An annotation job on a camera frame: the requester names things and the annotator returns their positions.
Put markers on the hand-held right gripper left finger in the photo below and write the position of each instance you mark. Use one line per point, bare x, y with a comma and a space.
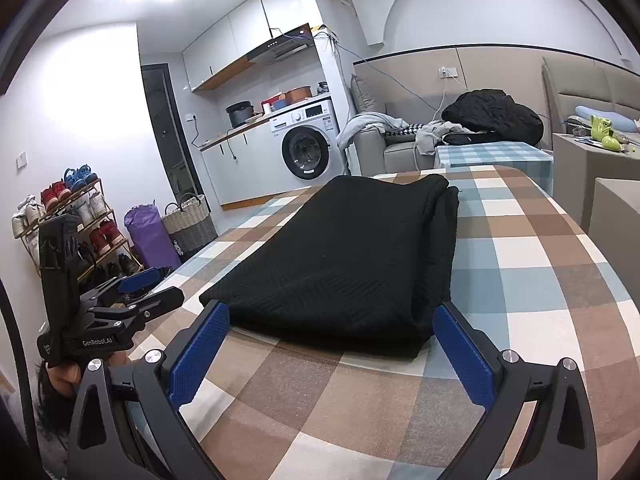
200, 350

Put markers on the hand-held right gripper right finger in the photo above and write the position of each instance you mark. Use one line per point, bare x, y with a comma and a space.
465, 355

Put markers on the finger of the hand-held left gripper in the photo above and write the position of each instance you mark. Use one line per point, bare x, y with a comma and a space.
137, 280
155, 302

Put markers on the black t-shirt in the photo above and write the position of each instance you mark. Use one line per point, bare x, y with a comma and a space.
350, 260

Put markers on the person's left forearm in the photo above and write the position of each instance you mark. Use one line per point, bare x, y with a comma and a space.
50, 420

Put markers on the person's left hand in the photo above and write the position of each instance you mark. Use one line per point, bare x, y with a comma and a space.
64, 380

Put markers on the metal shoe rack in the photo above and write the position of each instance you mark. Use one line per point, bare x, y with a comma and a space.
107, 255

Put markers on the purple bag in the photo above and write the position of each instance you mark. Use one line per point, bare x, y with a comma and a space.
150, 240

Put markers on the woven laundry basket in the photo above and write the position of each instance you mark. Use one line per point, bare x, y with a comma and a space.
190, 225

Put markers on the shoe rack with shoes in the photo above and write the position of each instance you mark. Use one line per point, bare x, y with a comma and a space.
75, 195

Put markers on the brown blue checked tablecloth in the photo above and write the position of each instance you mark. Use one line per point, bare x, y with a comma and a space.
525, 270

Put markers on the dark door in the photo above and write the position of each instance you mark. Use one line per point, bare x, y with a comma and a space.
167, 130

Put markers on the white base cabinets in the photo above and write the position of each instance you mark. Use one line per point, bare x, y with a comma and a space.
245, 170

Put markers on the black cooking pot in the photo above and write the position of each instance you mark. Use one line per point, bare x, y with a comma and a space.
239, 115

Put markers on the small table blue checked cloth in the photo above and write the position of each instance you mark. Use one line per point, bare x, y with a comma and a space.
495, 157

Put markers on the grey sofa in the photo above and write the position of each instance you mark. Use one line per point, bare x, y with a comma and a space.
395, 157

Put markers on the beige low cabinet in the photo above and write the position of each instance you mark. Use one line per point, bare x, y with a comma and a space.
617, 210

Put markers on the beige bedside cabinet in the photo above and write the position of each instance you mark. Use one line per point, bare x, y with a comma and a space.
580, 175

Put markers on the white washing machine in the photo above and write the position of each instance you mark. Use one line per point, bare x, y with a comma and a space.
307, 145

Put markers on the grey garment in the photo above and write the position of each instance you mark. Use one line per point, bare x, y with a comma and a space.
432, 137

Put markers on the black white checked pillow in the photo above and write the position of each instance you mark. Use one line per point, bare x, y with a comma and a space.
405, 130

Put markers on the black jacket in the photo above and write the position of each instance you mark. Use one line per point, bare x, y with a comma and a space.
495, 115

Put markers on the brown basin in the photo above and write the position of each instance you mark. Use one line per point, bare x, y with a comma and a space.
298, 93

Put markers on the light grey blanket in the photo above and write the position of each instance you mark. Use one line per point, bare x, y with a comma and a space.
365, 125

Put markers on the green toy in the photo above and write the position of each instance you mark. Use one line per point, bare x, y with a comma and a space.
602, 132

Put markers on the steel range hood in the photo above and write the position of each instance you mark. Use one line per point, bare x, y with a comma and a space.
285, 47

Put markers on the blue pillow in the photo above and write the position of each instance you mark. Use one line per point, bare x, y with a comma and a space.
620, 119

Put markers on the beige padded headboard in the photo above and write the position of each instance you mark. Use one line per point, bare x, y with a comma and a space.
580, 85

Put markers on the white wall cabinets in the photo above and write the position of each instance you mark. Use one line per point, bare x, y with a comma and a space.
225, 45

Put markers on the white wall socket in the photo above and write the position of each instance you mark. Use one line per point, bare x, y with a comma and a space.
448, 71

